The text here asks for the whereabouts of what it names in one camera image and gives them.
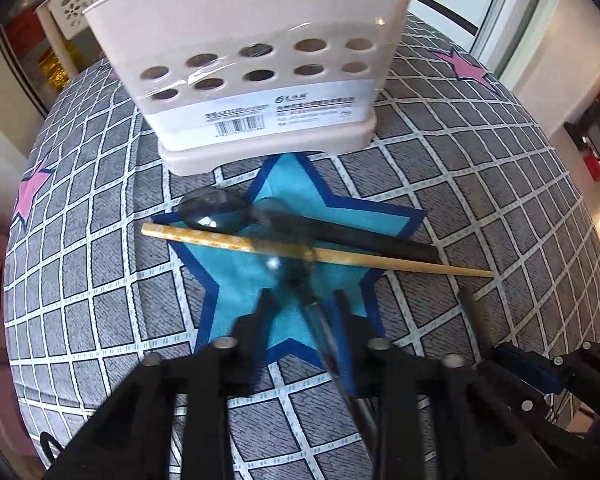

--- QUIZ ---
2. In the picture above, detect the bamboo chopstick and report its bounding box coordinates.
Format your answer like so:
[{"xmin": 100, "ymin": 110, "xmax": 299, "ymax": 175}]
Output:
[{"xmin": 141, "ymin": 222, "xmax": 495, "ymax": 278}]

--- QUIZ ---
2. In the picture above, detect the dark translucent spoon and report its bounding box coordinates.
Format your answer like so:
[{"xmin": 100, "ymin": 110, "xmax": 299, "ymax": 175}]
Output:
[
  {"xmin": 179, "ymin": 188, "xmax": 441, "ymax": 264},
  {"xmin": 262, "ymin": 252, "xmax": 381, "ymax": 461}
]

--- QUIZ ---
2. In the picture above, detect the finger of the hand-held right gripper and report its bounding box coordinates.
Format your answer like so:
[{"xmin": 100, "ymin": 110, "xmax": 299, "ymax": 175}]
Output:
[
  {"xmin": 492, "ymin": 339, "xmax": 600, "ymax": 431},
  {"xmin": 457, "ymin": 286, "xmax": 496, "ymax": 361}
]

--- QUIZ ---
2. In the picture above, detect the red plastic basket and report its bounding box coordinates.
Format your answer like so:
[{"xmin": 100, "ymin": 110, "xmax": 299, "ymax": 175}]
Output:
[{"xmin": 5, "ymin": 7, "xmax": 56, "ymax": 61}]

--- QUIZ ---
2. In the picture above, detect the white plastic utensil holder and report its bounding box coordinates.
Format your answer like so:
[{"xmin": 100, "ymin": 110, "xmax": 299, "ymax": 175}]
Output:
[{"xmin": 81, "ymin": 0, "xmax": 425, "ymax": 177}]

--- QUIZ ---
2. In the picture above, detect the white flower-cut basket trolley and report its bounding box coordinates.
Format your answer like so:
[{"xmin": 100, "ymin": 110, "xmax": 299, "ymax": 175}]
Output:
[{"xmin": 34, "ymin": 0, "xmax": 181, "ymax": 73}]

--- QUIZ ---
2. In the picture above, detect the gold foil package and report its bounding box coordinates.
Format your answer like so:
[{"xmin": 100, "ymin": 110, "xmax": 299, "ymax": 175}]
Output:
[{"xmin": 36, "ymin": 40, "xmax": 76, "ymax": 92}]

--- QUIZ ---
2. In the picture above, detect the grey checked star tablecloth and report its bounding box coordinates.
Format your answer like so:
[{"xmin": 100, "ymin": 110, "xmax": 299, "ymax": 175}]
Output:
[{"xmin": 2, "ymin": 12, "xmax": 600, "ymax": 480}]

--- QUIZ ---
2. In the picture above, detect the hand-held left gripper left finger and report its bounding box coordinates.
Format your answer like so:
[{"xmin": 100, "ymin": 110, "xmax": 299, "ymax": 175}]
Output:
[{"xmin": 42, "ymin": 287, "xmax": 283, "ymax": 480}]

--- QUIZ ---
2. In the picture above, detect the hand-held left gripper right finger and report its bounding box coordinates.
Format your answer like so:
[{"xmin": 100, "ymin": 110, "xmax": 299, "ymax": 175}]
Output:
[{"xmin": 333, "ymin": 290, "xmax": 556, "ymax": 480}]

